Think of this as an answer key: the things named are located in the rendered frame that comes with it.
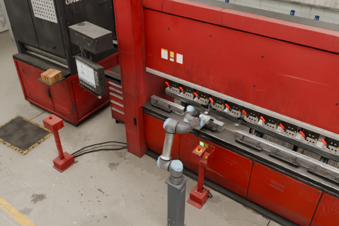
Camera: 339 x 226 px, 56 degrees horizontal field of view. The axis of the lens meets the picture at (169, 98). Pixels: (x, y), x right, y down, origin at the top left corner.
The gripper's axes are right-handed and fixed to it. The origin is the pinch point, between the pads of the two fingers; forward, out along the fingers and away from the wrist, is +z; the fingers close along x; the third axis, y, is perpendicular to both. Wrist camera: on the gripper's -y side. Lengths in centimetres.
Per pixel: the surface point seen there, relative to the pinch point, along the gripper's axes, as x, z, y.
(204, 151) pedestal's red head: -21.7, 6.0, -30.2
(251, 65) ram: -49, -56, 62
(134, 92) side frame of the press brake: 86, -19, -4
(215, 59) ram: -10, -53, 57
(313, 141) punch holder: -121, -9, 24
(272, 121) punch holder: -80, -14, 27
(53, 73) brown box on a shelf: 211, -37, -30
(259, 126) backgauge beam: -59, 28, 25
